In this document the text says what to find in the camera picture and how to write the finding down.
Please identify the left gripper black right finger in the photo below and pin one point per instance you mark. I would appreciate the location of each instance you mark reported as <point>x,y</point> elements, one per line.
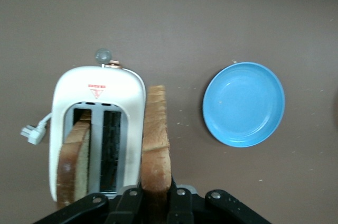
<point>190,208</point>

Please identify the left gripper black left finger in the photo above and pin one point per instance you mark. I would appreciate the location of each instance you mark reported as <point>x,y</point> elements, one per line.
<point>121,205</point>

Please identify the brown bread slice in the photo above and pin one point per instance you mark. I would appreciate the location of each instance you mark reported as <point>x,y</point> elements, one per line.
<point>71,160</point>
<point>155,142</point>

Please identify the blue plate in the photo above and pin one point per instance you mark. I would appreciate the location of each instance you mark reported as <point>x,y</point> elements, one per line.
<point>244,105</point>

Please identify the white toaster power plug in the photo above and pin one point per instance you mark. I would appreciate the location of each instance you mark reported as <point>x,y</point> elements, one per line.
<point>33,132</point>

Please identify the white toaster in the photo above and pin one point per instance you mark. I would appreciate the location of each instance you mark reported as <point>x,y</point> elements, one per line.
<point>97,84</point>

